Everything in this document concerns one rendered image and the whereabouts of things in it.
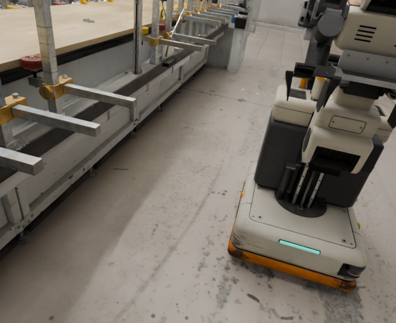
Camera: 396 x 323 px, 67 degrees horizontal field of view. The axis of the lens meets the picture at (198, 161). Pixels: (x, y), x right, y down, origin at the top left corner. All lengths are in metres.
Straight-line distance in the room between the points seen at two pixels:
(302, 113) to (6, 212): 1.44
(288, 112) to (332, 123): 0.31
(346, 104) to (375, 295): 1.03
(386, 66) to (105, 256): 1.44
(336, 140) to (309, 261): 0.61
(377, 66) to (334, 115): 0.21
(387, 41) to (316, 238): 0.86
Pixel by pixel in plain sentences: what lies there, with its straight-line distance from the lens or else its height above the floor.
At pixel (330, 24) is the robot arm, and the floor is 1.19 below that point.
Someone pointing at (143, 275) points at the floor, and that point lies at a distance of 1.56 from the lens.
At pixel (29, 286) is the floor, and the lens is 1.61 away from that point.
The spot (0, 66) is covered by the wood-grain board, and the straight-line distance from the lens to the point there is 1.29.
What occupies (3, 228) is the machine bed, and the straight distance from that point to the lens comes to 1.65.
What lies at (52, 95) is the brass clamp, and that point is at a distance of 1.23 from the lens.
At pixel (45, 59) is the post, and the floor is 0.93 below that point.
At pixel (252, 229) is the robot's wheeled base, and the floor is 0.26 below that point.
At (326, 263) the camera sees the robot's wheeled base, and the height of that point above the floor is 0.20.
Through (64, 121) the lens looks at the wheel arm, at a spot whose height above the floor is 0.83.
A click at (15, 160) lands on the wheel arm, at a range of 0.78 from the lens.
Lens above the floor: 1.25
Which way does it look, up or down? 32 degrees down
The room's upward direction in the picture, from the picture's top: 9 degrees clockwise
